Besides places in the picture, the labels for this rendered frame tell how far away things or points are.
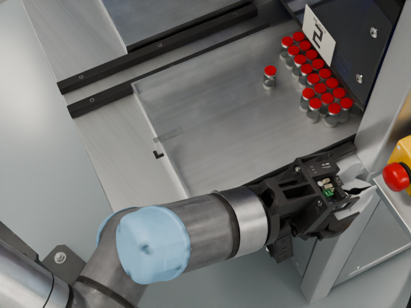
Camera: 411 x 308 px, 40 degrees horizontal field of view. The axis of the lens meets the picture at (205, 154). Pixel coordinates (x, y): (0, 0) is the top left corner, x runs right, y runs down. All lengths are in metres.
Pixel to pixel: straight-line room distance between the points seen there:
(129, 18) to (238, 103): 0.29
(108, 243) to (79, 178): 1.33
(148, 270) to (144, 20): 0.67
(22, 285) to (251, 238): 0.24
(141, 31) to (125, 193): 0.34
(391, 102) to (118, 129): 0.46
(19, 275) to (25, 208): 1.40
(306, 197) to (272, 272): 1.17
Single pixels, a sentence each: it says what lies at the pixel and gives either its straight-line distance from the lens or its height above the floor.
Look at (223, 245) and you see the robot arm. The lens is 0.59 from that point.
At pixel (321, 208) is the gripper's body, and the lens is 0.67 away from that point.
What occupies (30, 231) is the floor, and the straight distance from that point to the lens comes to 1.95.
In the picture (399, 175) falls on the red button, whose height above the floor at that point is 1.01.
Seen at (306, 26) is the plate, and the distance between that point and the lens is 0.94.
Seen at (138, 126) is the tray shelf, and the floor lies 0.88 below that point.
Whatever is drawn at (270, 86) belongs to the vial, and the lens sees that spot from 1.01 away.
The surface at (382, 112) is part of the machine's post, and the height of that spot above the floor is 1.03.
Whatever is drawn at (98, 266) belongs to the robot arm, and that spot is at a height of 1.11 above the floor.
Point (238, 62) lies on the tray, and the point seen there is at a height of 0.88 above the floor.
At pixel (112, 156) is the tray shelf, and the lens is 0.97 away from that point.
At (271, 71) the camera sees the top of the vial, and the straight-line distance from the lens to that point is 0.99.
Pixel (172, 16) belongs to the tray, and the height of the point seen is 0.88.
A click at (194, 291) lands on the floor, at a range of 1.78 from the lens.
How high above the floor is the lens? 1.72
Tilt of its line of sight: 62 degrees down
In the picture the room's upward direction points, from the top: 6 degrees counter-clockwise
